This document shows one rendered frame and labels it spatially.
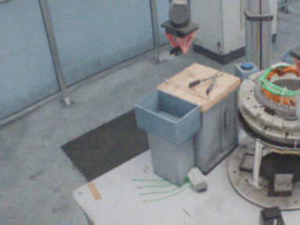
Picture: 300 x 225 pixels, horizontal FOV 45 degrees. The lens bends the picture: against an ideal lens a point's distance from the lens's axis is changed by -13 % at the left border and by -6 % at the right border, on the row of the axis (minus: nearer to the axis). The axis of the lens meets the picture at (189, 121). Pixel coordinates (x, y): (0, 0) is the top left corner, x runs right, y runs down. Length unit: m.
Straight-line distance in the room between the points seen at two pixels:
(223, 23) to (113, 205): 2.42
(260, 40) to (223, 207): 0.69
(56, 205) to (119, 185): 1.17
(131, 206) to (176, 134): 0.30
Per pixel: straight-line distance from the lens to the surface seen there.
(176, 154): 1.21
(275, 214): 1.16
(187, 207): 1.25
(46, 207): 2.49
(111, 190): 1.34
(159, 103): 1.29
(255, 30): 1.55
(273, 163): 1.39
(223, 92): 1.23
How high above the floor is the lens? 1.72
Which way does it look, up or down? 36 degrees down
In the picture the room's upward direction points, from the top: 4 degrees counter-clockwise
